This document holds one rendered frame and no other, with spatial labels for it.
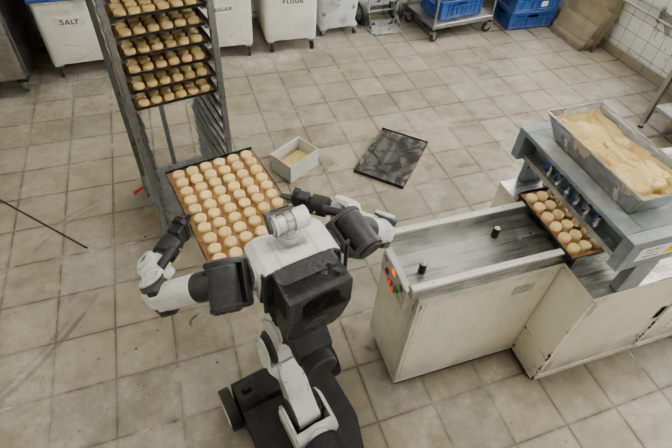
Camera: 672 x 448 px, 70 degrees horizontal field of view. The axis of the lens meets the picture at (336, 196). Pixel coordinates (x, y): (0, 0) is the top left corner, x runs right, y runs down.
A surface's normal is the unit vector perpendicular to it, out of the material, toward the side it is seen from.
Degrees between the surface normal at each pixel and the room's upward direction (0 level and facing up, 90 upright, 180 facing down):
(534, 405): 0
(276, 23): 93
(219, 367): 0
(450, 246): 0
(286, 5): 92
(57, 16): 94
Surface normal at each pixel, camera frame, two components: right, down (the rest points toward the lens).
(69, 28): 0.31, 0.67
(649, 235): 0.05, -0.71
